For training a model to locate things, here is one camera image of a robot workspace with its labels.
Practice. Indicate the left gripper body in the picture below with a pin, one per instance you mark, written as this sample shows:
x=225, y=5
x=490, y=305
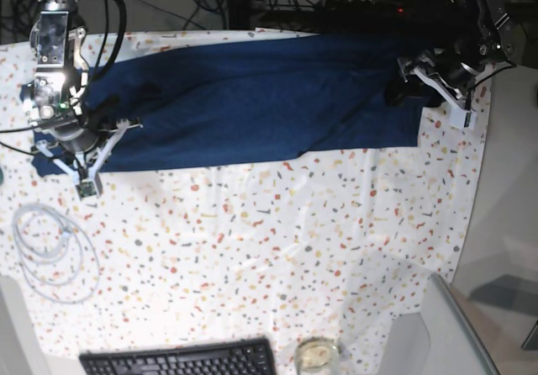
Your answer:
x=455, y=72

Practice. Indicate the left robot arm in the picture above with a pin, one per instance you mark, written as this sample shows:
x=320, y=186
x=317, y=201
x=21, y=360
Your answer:
x=486, y=37

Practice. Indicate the dark blue t-shirt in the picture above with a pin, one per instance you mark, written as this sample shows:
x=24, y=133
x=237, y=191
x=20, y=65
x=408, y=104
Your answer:
x=257, y=101

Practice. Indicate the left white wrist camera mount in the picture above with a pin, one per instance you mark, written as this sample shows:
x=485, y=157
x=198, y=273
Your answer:
x=461, y=115

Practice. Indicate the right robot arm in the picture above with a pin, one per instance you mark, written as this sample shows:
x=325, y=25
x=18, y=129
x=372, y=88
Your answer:
x=55, y=101

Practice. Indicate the red lit power strip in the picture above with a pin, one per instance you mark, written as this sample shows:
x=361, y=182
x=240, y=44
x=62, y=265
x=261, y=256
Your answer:
x=364, y=6

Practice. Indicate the terrazzo patterned tablecloth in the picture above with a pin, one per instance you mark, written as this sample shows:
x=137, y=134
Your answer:
x=337, y=244

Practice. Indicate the black computer keyboard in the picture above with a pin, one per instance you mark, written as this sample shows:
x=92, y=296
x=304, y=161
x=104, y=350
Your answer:
x=249, y=357

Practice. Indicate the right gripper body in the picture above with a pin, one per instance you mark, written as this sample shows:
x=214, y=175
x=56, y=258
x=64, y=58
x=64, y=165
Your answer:
x=89, y=134

